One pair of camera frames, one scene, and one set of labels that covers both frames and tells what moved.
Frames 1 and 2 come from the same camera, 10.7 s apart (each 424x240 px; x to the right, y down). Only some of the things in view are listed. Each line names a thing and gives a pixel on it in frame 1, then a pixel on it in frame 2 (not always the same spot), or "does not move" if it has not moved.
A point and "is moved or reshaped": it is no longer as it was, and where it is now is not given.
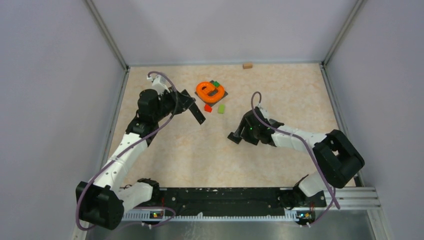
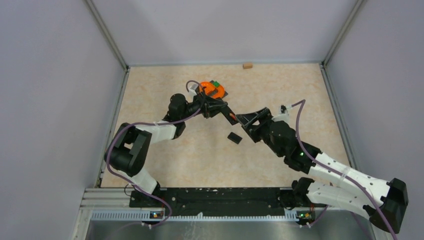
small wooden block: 246,66 does not move
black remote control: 195,110 is moved or reshaped
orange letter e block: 202,89 does not move
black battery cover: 234,138 does not move
